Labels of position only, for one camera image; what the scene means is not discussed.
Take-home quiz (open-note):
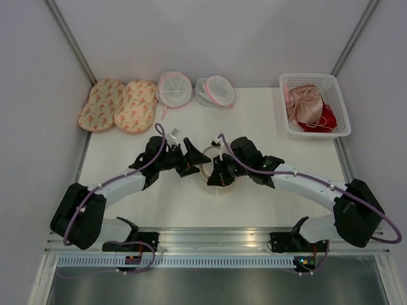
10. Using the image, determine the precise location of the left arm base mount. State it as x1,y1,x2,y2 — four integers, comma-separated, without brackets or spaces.
102,232,159,253

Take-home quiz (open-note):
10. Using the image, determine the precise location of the cream mesh laundry bag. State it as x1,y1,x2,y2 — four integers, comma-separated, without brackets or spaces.
198,146,237,196

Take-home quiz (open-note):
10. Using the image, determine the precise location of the floral bra pad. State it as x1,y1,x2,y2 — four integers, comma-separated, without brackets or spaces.
114,80,158,134
78,79,125,132

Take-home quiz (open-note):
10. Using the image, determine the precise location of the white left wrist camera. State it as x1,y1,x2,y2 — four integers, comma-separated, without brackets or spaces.
169,128,180,142

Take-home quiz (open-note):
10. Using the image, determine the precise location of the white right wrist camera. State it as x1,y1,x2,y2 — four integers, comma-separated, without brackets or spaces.
210,137,225,151

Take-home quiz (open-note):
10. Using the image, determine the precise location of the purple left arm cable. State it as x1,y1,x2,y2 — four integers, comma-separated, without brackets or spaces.
57,123,168,280

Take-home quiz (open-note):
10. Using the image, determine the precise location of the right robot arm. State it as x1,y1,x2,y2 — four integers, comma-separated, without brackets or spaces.
207,137,384,251

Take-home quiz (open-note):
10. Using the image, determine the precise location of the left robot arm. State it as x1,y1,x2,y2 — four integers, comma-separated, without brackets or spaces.
50,136,211,250

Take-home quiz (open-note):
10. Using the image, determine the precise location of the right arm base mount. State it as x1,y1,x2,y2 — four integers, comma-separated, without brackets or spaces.
268,232,328,254

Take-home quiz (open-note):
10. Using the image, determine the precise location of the aluminium front rail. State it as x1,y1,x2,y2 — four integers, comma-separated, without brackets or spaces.
44,227,390,255

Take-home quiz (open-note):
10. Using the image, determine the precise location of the pink trimmed mesh bag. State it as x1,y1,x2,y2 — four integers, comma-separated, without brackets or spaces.
156,71,192,119
194,76,236,108

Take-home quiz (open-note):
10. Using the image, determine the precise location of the pink trimmed mesh bag right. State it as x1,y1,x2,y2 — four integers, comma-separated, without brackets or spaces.
194,76,236,108

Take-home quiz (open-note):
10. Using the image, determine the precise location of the white slotted cable duct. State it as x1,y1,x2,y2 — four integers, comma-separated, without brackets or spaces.
57,255,295,269

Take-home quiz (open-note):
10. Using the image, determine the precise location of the pink satin bra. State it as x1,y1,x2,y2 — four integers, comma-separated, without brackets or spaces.
284,85,323,124

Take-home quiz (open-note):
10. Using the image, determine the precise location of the left aluminium corner post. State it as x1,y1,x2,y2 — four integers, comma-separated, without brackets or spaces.
43,0,97,85

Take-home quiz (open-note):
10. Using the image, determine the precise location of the floral bra pad right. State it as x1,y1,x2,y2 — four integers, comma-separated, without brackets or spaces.
114,80,158,134

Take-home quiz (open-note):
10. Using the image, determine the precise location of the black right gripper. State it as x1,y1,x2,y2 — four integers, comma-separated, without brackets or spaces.
208,152,251,187

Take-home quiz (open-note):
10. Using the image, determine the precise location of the white plastic basket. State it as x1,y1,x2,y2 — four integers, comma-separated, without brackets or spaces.
279,72,351,140

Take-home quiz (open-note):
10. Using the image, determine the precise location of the aluminium corner post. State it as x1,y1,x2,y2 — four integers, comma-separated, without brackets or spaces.
331,0,381,77
43,0,97,85

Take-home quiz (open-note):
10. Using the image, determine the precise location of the floral bra pad left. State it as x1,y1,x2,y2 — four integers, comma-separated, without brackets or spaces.
78,79,125,132

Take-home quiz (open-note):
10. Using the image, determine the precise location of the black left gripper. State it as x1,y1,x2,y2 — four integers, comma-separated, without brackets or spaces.
156,138,210,178

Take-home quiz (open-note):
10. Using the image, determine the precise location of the right aluminium corner post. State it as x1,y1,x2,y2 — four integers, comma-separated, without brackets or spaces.
331,0,381,77

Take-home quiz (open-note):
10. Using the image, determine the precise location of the pink trimmed mesh bag left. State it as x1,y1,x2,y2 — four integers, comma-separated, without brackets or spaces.
156,71,192,119

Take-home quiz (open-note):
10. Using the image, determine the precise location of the red bra in basket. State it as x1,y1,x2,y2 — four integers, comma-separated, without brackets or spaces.
298,103,337,133

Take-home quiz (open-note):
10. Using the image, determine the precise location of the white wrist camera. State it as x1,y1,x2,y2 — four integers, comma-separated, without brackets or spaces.
210,137,225,151
169,128,180,142

